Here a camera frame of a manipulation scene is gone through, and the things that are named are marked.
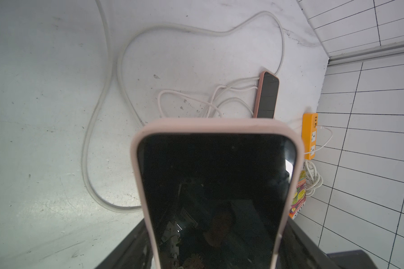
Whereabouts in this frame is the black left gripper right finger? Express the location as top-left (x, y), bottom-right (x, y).
top-left (277, 218), bottom-right (339, 269)

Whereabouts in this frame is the orange power strip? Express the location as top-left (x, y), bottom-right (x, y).
top-left (301, 113), bottom-right (318, 160)

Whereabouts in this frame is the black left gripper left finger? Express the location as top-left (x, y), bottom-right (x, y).
top-left (96, 220), bottom-right (153, 269)

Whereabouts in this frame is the white coiled cord right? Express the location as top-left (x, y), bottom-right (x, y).
top-left (303, 159), bottom-right (324, 197)

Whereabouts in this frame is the pink case phone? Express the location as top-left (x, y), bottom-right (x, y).
top-left (130, 118), bottom-right (304, 269)
top-left (253, 71), bottom-right (279, 119)

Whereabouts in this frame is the colourful candy bag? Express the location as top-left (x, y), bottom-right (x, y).
top-left (289, 170), bottom-right (306, 219)

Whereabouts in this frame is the white charging cable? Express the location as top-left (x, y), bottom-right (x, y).
top-left (304, 125), bottom-right (333, 155)
top-left (81, 11), bottom-right (286, 214)

